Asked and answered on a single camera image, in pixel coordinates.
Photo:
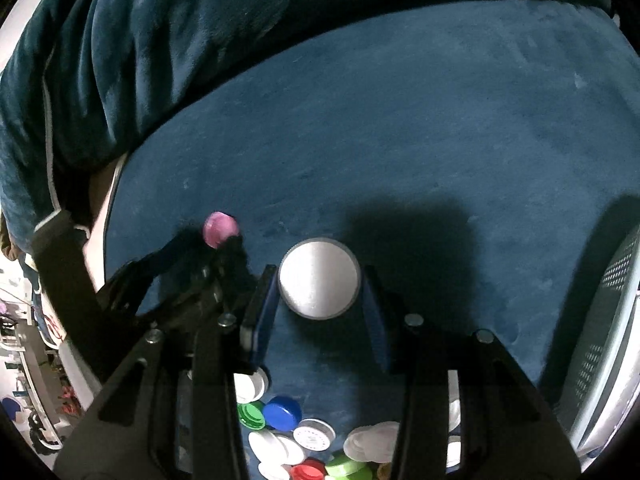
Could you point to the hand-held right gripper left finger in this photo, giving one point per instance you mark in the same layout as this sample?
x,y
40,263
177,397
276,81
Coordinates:
x,y
262,310

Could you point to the blue bottle cap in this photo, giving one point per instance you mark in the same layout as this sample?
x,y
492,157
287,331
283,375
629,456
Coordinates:
x,y
282,412

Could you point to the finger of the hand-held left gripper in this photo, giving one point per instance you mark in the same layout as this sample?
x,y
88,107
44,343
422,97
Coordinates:
x,y
225,280
165,255

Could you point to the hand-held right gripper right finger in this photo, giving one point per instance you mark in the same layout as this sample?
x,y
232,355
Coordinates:
x,y
375,320

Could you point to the light blue plastic basket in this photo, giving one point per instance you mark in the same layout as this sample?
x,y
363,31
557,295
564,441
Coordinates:
x,y
615,280

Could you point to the pink bed sheet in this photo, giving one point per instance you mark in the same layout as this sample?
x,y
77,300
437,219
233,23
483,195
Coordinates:
x,y
102,220

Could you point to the green bottle cap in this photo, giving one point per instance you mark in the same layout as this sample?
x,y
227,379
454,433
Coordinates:
x,y
250,415
345,466

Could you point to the dark blue plush blanket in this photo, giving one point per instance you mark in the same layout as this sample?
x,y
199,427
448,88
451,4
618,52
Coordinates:
x,y
150,60

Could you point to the red bottle cap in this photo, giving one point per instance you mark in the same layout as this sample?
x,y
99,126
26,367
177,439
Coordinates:
x,y
307,471

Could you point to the white bottle caps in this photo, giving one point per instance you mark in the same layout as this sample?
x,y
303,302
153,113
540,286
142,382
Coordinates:
x,y
372,442

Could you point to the pink bottle cap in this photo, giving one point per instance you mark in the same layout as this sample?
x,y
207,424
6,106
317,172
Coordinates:
x,y
220,229

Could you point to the large white jar lid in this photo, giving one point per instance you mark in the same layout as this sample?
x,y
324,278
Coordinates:
x,y
317,280

